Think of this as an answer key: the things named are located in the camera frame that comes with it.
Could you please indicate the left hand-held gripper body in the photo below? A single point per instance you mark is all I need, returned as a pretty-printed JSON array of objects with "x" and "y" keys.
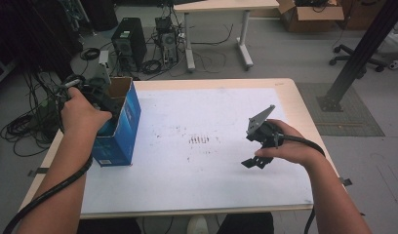
[{"x": 96, "y": 92}]

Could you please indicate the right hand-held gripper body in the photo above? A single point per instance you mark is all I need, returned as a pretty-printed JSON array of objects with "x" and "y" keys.
[{"x": 265, "y": 133}]

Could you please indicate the blue cardboard box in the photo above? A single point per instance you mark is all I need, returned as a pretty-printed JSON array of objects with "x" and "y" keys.
[{"x": 122, "y": 143}]

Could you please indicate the person's left hand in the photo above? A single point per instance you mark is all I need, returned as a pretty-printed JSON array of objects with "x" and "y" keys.
[{"x": 80, "y": 115}]

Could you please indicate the person's right hand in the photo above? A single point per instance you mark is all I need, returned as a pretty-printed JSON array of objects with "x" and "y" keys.
[{"x": 293, "y": 146}]

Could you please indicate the small white power supply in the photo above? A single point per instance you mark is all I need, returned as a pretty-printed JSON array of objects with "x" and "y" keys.
[{"x": 103, "y": 57}]

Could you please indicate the black computer tower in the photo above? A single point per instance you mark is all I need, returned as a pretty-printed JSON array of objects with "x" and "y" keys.
[{"x": 128, "y": 42}]

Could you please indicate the person's right leg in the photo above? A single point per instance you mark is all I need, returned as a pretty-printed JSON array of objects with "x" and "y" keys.
[{"x": 246, "y": 224}]

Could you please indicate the person's leg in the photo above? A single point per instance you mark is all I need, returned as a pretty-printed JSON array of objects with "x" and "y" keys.
[
  {"x": 246, "y": 224},
  {"x": 109, "y": 226}
]

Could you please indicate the white table mat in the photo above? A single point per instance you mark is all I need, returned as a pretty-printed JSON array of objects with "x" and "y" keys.
[{"x": 187, "y": 182}]

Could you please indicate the open computer tower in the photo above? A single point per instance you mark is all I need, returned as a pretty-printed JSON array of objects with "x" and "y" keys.
[{"x": 167, "y": 42}]

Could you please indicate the grey floor mat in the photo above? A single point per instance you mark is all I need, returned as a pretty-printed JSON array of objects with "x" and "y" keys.
[{"x": 346, "y": 120}]

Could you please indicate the metal table clip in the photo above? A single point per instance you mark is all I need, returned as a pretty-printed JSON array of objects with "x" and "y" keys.
[
  {"x": 346, "y": 182},
  {"x": 37, "y": 171}
]

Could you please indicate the dark curtain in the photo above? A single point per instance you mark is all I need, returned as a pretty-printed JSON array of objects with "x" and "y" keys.
[{"x": 31, "y": 32}]

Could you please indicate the person's left leg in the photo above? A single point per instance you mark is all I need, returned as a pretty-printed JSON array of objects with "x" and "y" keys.
[{"x": 109, "y": 226}]

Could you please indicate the black office chair base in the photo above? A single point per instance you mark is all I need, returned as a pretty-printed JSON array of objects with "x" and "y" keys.
[{"x": 350, "y": 57}]

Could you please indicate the black metal stand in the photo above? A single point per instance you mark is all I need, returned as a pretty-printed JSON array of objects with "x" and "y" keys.
[{"x": 359, "y": 55}]

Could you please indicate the open brown cardboard box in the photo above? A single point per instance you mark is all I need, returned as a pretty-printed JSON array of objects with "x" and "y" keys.
[{"x": 310, "y": 16}]

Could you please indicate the white desk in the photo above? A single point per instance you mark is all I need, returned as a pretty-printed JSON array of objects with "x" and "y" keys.
[{"x": 219, "y": 5}]

